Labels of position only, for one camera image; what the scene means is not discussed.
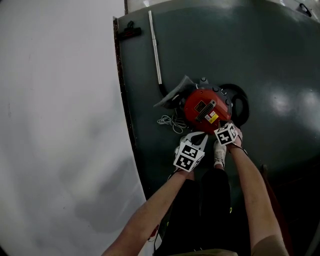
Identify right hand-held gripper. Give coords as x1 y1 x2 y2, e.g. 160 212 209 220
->
213 120 238 147

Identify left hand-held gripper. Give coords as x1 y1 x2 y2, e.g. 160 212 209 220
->
173 131 209 174

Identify red vacuum cleaner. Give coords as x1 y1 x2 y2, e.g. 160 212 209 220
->
178 77 235 134

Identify person's left forearm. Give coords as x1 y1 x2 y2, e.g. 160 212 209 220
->
101 169 196 256

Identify person's right forearm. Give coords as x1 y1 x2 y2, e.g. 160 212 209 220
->
227 145 291 256

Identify person's right hand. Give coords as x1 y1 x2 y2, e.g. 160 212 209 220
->
226 125 244 151

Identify white shoe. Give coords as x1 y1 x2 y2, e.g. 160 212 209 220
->
213 139 227 169

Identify black trousers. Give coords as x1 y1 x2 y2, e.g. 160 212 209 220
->
153 168 252 256

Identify silver metal wand tube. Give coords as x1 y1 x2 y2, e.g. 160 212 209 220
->
147 10 163 86

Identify red and black object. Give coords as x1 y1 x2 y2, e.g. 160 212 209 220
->
148 223 161 242

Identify black floor brush head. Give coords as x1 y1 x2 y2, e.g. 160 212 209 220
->
119 20 143 41

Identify khaki shirt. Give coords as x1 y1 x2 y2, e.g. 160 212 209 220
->
172 233 291 256

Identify small black object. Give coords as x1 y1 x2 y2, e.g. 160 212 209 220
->
298 2 314 18

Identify white power cable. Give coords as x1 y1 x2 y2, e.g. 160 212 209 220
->
156 109 189 135

